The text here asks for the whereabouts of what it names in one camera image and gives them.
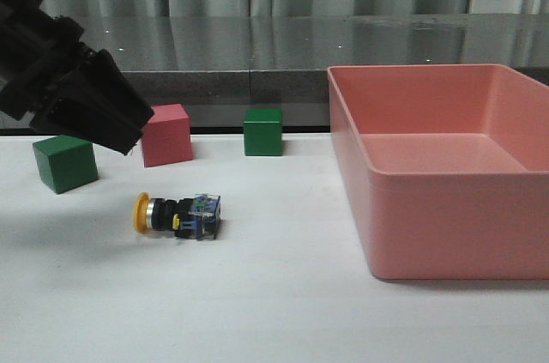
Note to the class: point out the yellow push button switch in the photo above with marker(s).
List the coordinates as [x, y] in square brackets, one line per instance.
[195, 218]

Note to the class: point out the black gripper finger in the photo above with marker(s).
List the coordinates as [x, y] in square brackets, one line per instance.
[96, 93]
[49, 120]

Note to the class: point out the green cube near bin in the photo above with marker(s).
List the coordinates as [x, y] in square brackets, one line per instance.
[263, 132]

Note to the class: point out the pink cube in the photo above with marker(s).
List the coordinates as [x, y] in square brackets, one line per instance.
[166, 136]

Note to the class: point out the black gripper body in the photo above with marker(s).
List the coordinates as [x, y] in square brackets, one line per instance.
[34, 49]

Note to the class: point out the green cube far left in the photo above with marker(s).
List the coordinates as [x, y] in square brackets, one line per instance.
[65, 163]

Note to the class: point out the pink plastic bin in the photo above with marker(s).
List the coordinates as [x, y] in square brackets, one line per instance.
[445, 168]

